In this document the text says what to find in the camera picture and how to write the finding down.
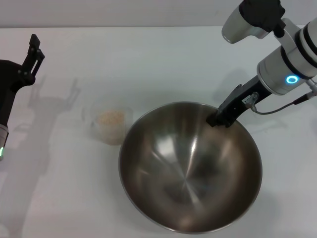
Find clear plastic measuring cup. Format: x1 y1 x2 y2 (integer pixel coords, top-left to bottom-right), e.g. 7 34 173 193
82 103 133 146

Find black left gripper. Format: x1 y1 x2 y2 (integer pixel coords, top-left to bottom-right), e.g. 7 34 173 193
0 34 46 127

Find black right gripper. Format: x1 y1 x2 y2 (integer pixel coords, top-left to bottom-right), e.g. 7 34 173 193
206 75 271 128

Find stainless steel mixing bowl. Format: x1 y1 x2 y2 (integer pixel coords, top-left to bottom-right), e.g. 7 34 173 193
118 101 263 235

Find grey right gripper cable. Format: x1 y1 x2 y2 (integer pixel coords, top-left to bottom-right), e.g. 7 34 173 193
247 79 317 115

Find white rice grains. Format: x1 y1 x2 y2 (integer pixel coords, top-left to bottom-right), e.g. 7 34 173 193
98 110 125 126

